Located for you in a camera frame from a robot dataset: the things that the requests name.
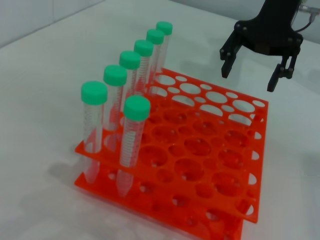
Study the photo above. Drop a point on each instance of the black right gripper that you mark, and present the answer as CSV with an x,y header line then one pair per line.
x,y
272,32

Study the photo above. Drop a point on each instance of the clear tube with green cap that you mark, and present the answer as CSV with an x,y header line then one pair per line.
x,y
164,27
129,60
115,75
155,36
94,93
143,48
136,108

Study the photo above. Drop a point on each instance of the orange plastic test tube rack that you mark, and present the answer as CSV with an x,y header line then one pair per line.
x,y
200,160

